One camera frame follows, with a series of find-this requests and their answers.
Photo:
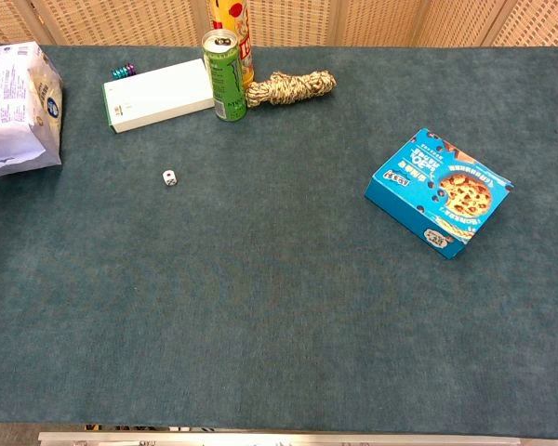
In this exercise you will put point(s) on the white flat box green edge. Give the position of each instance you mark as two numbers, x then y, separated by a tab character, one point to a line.
158	95

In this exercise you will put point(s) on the yellow red snack canister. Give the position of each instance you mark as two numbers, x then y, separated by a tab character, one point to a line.
238	28

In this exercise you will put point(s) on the blue cookie box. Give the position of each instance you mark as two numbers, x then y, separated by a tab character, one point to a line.
439	193

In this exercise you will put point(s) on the aluminium frame rail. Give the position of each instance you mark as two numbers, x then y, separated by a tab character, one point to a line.
279	439

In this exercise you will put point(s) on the white die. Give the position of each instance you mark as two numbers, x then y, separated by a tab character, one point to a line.
169	177

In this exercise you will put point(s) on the white plastic tissue pack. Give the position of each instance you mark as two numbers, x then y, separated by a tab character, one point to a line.
16	109

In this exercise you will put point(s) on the woven rattan folding screen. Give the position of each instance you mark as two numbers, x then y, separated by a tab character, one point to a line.
400	21

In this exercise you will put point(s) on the green drink can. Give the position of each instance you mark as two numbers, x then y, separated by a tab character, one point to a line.
225	79

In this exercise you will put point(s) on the dark green felt table mat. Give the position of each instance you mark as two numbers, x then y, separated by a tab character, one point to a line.
279	288

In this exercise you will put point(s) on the metallic teal purple spring toy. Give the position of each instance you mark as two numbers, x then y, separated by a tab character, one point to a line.
124	71

